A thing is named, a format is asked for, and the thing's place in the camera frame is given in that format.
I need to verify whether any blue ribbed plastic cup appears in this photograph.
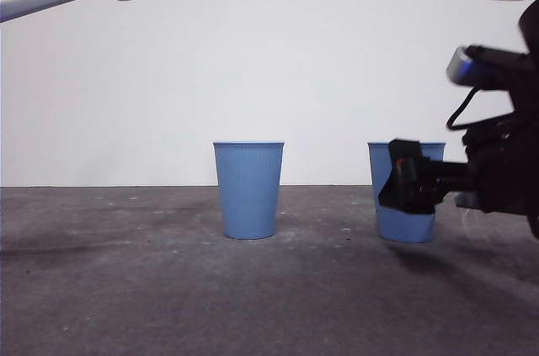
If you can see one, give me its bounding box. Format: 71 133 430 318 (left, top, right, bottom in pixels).
212 141 286 241
367 141 446 243

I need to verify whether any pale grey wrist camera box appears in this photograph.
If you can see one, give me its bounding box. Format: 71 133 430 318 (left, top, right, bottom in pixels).
446 45 479 88

